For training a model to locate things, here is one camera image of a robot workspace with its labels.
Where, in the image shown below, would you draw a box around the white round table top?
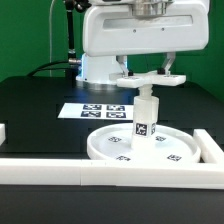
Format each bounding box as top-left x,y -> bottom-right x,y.
87,123 -> 201,165

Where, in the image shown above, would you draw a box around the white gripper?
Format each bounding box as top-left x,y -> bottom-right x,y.
83,0 -> 210,77

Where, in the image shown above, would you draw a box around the white left fence rail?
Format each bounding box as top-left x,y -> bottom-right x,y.
0,124 -> 6,146

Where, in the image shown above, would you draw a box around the white fence rail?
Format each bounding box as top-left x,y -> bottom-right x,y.
193,129 -> 224,165
0,158 -> 224,189
0,124 -> 6,146

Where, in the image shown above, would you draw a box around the grey thin cable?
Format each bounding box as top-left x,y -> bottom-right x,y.
48,0 -> 57,78

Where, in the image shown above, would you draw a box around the white right fence rail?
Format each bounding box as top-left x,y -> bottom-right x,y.
193,129 -> 224,165

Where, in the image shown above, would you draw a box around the black cables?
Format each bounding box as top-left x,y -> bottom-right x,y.
27,60 -> 82,78

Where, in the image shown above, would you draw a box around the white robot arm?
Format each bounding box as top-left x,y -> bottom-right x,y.
77,0 -> 210,89

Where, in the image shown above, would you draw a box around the white marker sheet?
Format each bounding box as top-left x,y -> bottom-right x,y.
58,103 -> 133,120

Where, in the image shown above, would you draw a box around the white cross-shaped table base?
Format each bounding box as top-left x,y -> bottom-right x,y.
116,71 -> 186,99

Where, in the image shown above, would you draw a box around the white front fence rail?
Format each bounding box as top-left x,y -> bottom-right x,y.
0,158 -> 224,189

